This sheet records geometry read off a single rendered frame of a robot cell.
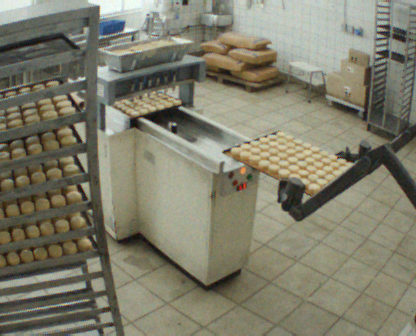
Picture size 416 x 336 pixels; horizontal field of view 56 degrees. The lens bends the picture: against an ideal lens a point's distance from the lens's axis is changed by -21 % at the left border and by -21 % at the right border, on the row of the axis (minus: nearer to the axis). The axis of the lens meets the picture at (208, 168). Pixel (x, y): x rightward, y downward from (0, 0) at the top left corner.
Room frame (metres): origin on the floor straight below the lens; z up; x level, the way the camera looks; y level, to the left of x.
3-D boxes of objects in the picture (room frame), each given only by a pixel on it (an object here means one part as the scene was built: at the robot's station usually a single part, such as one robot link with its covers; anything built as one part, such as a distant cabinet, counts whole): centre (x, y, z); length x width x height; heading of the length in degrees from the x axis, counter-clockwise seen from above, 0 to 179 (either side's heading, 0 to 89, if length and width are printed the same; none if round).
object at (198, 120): (2.97, 0.39, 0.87); 2.01 x 0.03 x 0.07; 42
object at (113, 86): (2.79, 0.42, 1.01); 0.72 x 0.33 x 0.34; 132
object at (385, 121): (4.91, -2.27, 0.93); 0.64 x 0.51 x 1.78; 140
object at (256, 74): (6.22, -0.61, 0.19); 0.72 x 0.42 x 0.15; 142
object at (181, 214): (2.41, 0.08, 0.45); 0.70 x 0.34 x 0.90; 42
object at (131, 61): (2.79, 0.42, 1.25); 0.56 x 0.29 x 0.14; 132
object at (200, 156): (2.78, 0.60, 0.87); 2.01 x 0.03 x 0.07; 42
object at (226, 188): (2.14, -0.16, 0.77); 0.24 x 0.04 x 0.14; 132
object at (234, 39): (6.39, -0.42, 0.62); 0.72 x 0.42 x 0.17; 54
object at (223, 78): (6.41, -0.37, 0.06); 1.20 x 0.80 x 0.11; 50
